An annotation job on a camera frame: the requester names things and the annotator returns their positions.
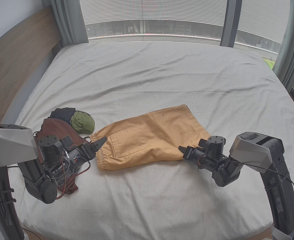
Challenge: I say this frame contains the mustard yellow shorts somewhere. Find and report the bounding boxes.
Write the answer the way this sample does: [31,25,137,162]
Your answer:
[90,104,211,171]

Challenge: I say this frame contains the bed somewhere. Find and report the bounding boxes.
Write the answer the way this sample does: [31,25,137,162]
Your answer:
[0,5,294,240]

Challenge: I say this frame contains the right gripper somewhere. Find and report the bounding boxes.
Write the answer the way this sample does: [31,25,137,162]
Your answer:
[178,145,208,168]

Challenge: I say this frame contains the dark brown shorts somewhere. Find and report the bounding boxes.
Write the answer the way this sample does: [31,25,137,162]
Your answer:
[33,118,87,199]

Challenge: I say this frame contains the black garment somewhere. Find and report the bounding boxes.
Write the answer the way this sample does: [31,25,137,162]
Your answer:
[49,107,75,124]

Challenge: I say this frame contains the green garment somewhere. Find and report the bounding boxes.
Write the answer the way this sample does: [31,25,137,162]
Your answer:
[70,111,95,134]

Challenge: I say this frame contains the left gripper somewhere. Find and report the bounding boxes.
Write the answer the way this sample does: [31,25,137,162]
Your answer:
[68,137,108,168]

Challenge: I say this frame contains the grey-green curtain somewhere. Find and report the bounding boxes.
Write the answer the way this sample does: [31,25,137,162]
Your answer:
[39,0,89,50]
[272,0,294,92]

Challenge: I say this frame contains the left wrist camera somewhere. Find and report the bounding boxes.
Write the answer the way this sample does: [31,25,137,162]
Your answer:
[60,135,74,149]

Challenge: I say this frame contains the window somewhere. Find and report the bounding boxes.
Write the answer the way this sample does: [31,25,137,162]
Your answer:
[78,0,293,68]

